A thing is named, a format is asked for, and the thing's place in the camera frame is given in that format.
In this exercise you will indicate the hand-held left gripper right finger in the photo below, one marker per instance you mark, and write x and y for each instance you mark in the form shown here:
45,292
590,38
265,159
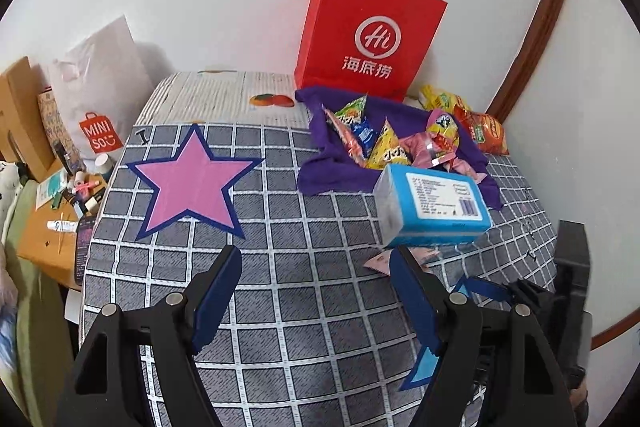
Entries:
415,302

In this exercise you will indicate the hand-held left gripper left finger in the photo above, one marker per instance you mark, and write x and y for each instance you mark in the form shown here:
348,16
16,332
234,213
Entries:
215,302

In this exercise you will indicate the blue tissue pack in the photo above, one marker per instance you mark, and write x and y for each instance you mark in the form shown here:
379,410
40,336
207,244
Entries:
435,207

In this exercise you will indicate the small pink snack packet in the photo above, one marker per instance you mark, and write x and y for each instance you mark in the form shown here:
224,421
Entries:
381,263

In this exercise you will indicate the grey checked blanket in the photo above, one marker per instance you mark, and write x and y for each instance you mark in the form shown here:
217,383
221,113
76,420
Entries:
300,257

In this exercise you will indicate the dark leaflet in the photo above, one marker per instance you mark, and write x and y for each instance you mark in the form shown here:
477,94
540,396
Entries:
84,252

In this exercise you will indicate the white tube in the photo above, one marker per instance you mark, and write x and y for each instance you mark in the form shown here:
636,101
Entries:
62,225

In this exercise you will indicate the purple cloth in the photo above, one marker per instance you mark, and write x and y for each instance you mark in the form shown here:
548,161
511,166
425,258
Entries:
320,157

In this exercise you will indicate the blue snack packet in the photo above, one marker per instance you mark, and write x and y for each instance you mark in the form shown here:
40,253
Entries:
365,136

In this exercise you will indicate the yellow packet with blue emblem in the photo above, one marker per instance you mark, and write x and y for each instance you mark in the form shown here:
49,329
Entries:
442,129

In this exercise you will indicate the orange chips bag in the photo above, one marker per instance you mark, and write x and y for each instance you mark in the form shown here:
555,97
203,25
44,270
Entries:
487,132

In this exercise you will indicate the wooden side table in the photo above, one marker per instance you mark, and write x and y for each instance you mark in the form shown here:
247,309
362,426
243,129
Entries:
45,252

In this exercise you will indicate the red orange snack packet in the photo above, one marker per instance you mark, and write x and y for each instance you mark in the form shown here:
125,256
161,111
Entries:
342,139

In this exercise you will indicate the white paper cup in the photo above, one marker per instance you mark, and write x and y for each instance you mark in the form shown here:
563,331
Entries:
102,163

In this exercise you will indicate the green bedding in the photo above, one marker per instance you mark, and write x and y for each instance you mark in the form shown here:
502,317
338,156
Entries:
35,332

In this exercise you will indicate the teal box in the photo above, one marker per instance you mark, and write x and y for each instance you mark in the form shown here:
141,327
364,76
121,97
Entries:
50,189

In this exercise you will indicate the yellow chips bag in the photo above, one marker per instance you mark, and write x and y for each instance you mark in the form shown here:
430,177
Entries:
440,99

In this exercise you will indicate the white fruit print sheet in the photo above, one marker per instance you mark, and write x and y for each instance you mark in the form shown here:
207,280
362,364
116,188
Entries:
220,97

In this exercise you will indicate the white dotted cloth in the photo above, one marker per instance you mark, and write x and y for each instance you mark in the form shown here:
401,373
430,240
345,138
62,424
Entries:
10,187

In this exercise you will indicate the patterned paper bag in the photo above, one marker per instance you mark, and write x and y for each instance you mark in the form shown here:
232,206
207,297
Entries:
55,122

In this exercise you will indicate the white plastic bag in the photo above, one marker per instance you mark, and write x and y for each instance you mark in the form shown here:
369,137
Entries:
110,72

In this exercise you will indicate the red paper bag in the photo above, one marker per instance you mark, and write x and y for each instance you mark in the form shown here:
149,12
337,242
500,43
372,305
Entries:
370,32

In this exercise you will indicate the cardboard box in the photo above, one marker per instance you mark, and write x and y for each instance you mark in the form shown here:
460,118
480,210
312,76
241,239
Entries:
20,107

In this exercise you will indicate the brown wooden door frame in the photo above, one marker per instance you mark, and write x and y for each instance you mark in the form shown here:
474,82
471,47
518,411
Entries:
540,22

